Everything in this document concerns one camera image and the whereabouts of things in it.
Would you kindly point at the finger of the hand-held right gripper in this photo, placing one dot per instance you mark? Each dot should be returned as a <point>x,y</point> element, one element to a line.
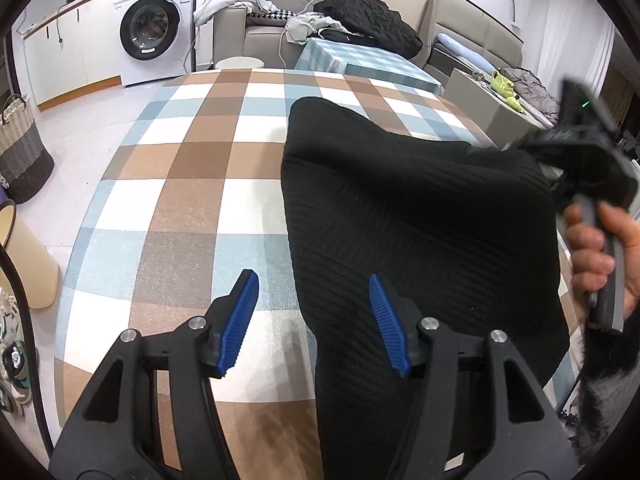
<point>542,142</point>

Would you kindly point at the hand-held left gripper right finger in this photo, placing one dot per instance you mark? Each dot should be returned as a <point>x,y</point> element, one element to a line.
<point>390,325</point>

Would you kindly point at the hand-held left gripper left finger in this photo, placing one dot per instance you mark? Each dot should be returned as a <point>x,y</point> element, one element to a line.
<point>240,320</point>

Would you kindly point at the black knit sweater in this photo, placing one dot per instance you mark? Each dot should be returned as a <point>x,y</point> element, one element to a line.
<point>400,210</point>

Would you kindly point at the person's right forearm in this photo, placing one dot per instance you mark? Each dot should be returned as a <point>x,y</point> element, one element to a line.
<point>605,390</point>

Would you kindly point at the person's right hand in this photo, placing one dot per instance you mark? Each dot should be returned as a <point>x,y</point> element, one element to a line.
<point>585,260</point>

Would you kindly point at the grey quilt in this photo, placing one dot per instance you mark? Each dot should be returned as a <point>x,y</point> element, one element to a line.
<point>535,90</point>

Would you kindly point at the grey bedside cabinet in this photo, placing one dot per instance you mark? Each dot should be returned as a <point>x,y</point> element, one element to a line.
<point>470,100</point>

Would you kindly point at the beige upholstered headboard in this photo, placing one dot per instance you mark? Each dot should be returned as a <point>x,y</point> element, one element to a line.
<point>500,45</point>

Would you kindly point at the blue pillow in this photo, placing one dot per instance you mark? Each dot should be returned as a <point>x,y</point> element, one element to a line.
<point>460,47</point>

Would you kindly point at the brown white checked blanket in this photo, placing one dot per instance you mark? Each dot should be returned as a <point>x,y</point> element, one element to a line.
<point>175,185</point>

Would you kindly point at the teal checked cloth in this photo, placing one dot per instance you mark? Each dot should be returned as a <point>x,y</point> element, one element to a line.
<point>360,60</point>

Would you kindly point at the black puffy jacket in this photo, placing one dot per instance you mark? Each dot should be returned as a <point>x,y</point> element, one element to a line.
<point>365,20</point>

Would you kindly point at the beige trash bin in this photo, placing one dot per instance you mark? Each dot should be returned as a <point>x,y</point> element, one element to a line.
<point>27,260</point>

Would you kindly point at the white green sneaker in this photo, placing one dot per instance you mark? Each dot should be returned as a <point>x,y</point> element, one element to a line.
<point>9,315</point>
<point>15,370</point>

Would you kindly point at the white round stool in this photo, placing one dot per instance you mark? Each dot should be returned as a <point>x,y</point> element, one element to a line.
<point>239,62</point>

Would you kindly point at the white crumpled shirt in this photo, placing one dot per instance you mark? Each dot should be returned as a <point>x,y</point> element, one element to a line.
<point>305,27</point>

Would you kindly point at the woven laundry basket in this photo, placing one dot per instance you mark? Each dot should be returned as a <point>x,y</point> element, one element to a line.
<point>22,160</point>

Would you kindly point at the grey sofa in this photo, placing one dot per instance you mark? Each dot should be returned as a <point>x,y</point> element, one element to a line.
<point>260,40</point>

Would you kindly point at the houndstooth cushion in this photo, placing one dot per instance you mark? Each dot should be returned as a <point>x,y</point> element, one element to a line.
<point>270,15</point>

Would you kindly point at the white floor cabinet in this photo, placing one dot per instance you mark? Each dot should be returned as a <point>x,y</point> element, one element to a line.
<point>75,55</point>

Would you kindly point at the light grey hoodie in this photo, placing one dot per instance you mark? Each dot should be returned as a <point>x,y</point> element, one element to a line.
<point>225,2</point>

